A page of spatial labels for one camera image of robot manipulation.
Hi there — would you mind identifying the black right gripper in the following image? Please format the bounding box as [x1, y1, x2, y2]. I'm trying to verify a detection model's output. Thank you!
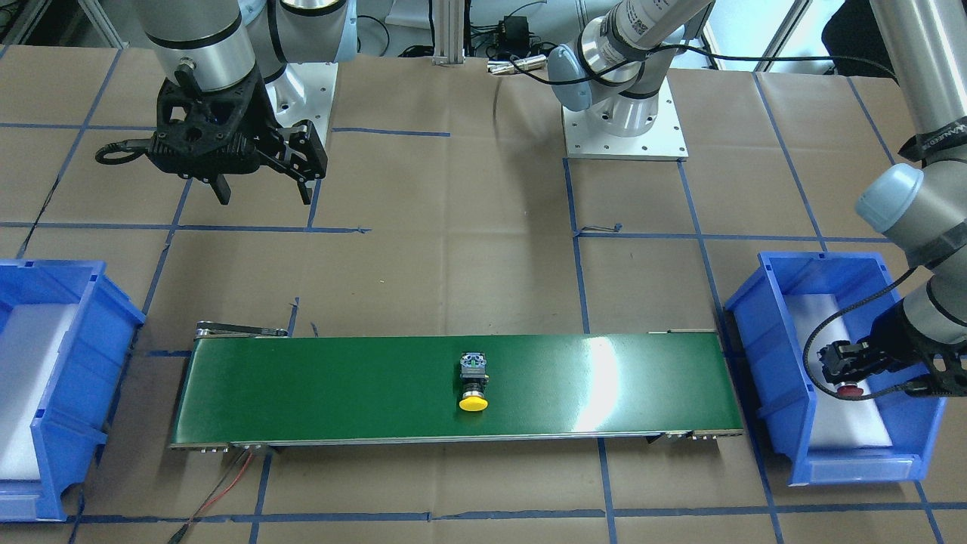
[146, 68, 328, 206]

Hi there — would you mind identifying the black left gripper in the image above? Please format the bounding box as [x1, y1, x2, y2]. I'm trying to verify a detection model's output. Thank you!
[820, 298, 966, 398]

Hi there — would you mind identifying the red push button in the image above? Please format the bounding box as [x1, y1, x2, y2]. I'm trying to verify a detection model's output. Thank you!
[836, 383, 866, 399]

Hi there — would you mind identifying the yellow push button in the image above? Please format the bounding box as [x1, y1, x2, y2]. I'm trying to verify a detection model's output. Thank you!
[457, 352, 488, 413]

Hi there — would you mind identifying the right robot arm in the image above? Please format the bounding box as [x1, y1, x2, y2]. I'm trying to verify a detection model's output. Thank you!
[130, 1, 358, 204]

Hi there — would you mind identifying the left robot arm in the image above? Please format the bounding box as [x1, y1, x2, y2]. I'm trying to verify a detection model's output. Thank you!
[547, 1, 966, 402]

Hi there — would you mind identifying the blue bin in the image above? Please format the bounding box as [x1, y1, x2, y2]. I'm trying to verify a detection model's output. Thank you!
[725, 252, 946, 486]
[1, 259, 145, 522]

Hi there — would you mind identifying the green conveyor belt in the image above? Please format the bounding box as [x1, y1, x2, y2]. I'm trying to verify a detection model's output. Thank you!
[170, 332, 743, 451]

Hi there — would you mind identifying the black power adapter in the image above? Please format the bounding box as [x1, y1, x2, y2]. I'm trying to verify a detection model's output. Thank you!
[495, 15, 530, 56]

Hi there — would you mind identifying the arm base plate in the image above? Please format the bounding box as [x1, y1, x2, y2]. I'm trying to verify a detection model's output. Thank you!
[266, 63, 339, 144]
[561, 79, 690, 161]

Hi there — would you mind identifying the aluminium profile post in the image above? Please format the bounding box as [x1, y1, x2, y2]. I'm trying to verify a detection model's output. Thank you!
[428, 1, 468, 66]

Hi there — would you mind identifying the red conveyor wire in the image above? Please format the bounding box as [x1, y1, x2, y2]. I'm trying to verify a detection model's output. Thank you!
[170, 450, 258, 543]

